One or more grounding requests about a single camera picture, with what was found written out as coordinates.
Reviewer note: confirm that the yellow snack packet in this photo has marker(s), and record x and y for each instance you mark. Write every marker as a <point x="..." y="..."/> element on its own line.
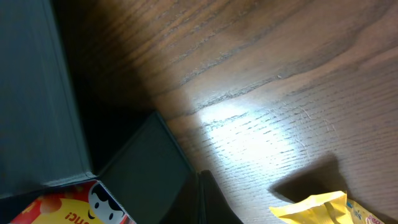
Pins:
<point x="329" y="208"/>

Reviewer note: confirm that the dark green open box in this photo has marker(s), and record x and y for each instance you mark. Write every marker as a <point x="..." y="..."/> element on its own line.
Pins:
<point x="48" y="145"/>

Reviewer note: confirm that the red Pringles can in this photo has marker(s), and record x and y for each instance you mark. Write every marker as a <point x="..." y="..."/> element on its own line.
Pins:
<point x="85" y="203"/>

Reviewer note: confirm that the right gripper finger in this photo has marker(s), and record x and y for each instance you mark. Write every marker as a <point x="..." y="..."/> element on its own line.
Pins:
<point x="200" y="201"/>

